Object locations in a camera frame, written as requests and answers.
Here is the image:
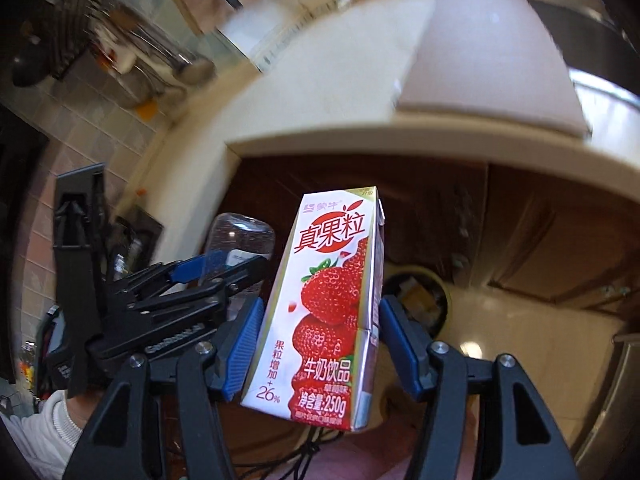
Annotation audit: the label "black wire dish rack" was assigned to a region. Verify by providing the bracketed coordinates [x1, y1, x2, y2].
[40, 0, 118, 82]

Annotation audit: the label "black cable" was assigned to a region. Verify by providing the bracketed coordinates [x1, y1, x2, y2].
[295, 425, 346, 480]

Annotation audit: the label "person's left forearm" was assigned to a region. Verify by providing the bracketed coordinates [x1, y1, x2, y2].
[0, 390, 87, 480]

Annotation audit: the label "steel ladle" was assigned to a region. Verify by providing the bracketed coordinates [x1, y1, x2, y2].
[150, 35, 217, 87]

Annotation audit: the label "strawberry milk drink carton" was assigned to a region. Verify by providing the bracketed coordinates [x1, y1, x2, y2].
[240, 186, 388, 433]

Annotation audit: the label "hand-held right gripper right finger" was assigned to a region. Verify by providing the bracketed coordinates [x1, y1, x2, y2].
[378, 295, 576, 480]

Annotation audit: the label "person's pink pants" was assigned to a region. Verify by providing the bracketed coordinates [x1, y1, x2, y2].
[300, 422, 431, 480]

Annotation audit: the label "white cup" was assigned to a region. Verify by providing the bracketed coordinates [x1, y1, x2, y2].
[111, 49, 139, 75]

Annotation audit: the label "wooden cabinet door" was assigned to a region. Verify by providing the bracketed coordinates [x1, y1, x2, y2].
[486, 164, 640, 313]
[234, 154, 490, 281]

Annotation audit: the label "black stove top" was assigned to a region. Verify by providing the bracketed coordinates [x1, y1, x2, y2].
[527, 0, 640, 70]

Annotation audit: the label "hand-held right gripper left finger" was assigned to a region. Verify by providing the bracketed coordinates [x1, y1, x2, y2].
[60, 297, 266, 480]

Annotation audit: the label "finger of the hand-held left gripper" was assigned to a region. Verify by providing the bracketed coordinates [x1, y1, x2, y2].
[107, 254, 236, 306]
[90, 255, 271, 361]

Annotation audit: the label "yellow rimmed trash bin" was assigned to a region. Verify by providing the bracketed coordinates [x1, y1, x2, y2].
[382, 264, 453, 341]

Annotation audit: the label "steel pot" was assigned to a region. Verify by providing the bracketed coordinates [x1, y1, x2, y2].
[569, 67, 640, 128]

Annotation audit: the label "black pan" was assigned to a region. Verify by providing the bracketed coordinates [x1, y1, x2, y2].
[12, 42, 53, 87]

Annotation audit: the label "clear plastic bottle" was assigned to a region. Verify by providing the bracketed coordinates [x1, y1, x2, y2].
[202, 212, 277, 321]

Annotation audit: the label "metal door frame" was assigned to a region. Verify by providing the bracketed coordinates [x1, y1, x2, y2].
[572, 330, 640, 476]

